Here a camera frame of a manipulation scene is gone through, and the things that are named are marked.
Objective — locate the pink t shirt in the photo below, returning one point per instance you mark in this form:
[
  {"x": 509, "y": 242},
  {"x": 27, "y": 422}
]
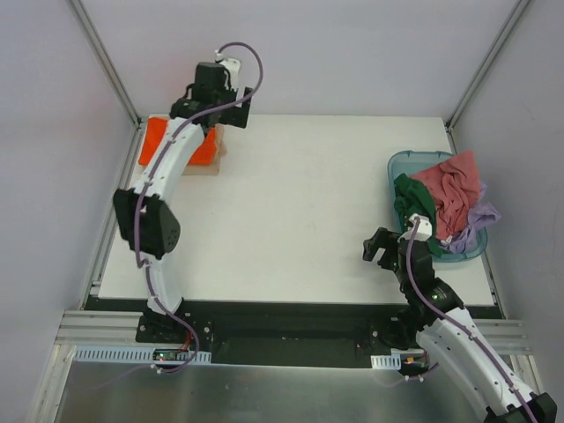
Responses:
[{"x": 454, "y": 185}]

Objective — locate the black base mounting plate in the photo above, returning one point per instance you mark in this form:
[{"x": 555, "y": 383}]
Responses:
[{"x": 279, "y": 334}]

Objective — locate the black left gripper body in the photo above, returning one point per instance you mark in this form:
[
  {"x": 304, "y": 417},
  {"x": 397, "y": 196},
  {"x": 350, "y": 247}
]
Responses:
[{"x": 241, "y": 113}]

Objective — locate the folded beige t shirt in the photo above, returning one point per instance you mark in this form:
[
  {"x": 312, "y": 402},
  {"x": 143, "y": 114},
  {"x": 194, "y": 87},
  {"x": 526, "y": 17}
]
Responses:
[{"x": 213, "y": 168}]

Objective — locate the orange t shirt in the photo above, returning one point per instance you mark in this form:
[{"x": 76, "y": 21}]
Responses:
[{"x": 154, "y": 133}]

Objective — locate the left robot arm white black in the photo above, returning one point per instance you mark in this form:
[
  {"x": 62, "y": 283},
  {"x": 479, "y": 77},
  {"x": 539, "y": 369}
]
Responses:
[{"x": 144, "y": 217}]

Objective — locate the right white cable duct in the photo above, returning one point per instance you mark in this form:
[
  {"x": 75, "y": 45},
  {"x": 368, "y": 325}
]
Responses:
[{"x": 386, "y": 362}]

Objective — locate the lavender t shirt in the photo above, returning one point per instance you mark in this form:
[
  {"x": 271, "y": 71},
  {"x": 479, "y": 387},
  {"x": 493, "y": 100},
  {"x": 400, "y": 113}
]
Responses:
[{"x": 479, "y": 217}]

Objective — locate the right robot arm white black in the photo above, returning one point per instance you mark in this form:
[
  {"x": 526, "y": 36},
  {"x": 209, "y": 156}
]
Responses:
[{"x": 438, "y": 321}]

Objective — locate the front aluminium frame rail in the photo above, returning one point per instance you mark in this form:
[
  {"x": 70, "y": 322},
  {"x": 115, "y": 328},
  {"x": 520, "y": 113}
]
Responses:
[{"x": 79, "y": 327}]

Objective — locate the green t shirt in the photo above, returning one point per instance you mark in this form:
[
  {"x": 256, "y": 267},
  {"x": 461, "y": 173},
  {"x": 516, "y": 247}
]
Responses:
[{"x": 412, "y": 196}]

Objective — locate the left aluminium frame post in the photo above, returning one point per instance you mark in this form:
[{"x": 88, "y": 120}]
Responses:
[{"x": 97, "y": 46}]

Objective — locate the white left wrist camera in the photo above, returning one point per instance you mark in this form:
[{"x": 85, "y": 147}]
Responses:
[{"x": 231, "y": 67}]

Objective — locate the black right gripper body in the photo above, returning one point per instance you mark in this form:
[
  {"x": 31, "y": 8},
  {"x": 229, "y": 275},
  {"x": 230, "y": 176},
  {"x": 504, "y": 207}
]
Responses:
[{"x": 389, "y": 250}]

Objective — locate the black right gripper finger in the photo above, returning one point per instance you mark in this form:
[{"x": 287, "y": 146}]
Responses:
[
  {"x": 383, "y": 237},
  {"x": 370, "y": 250}
]

